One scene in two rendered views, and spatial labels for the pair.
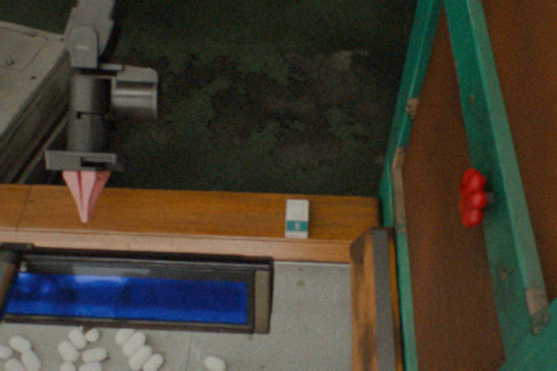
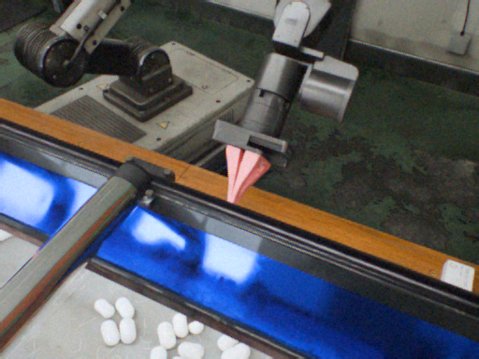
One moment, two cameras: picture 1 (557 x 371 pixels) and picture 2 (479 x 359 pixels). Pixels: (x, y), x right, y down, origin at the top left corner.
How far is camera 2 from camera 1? 0.36 m
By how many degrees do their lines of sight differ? 17
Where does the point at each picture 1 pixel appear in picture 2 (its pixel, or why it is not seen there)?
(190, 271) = (415, 298)
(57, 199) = (208, 183)
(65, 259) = (210, 207)
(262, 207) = (413, 258)
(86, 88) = (279, 67)
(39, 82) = (221, 106)
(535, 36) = not seen: outside the picture
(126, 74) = (325, 64)
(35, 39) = (228, 76)
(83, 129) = (261, 107)
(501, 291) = not seen: outside the picture
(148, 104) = (338, 101)
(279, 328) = not seen: outside the picture
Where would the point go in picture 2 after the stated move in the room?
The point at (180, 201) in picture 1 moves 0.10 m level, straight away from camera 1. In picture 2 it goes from (324, 222) to (324, 178)
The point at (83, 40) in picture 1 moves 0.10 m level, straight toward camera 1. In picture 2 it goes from (294, 15) to (299, 58)
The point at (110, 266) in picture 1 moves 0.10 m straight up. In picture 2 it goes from (275, 239) to (291, 78)
